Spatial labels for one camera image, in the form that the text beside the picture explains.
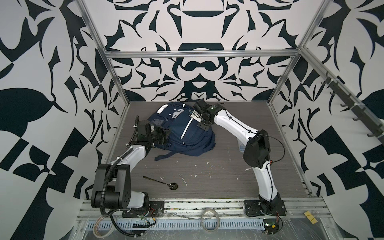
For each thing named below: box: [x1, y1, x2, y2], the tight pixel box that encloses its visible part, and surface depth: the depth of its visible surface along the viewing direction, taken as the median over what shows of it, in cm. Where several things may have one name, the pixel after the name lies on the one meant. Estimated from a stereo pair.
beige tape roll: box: [93, 215, 114, 239], surface depth 69 cm
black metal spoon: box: [143, 176, 178, 191], surface depth 82 cm
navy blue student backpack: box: [148, 102, 216, 161], surface depth 91 cm
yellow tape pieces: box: [303, 210, 318, 225], surface depth 73 cm
